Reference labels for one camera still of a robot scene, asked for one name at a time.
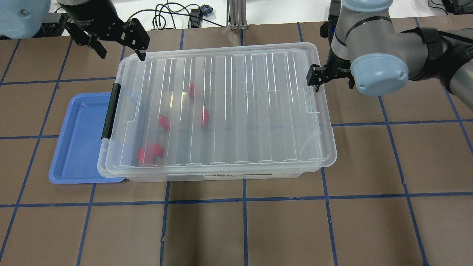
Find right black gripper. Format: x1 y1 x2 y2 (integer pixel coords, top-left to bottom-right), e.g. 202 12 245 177
306 52 356 93

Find red block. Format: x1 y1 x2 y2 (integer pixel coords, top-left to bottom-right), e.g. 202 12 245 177
201 109 210 128
137 148 155 166
187 83 195 98
158 116 170 131
153 143 164 158

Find black cables on desk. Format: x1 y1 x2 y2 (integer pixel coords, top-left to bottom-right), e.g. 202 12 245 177
127 3 224 30

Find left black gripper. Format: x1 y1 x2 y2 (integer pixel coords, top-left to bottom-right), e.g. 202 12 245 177
57 0 150 62

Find black box handle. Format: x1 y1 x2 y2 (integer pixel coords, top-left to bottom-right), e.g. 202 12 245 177
101 82 121 139

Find clear plastic box lid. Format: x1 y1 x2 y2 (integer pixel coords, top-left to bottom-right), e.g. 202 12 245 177
97 42 337 178

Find blue plastic tray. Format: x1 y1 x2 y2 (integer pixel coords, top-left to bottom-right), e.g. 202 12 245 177
48 92 124 184

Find clear plastic storage box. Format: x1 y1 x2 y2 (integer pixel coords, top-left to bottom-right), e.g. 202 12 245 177
125 171 309 183

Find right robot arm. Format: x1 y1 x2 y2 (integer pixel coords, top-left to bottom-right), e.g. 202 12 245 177
306 0 473 108

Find aluminium frame post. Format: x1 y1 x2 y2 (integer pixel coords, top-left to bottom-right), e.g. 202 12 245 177
227 0 248 31

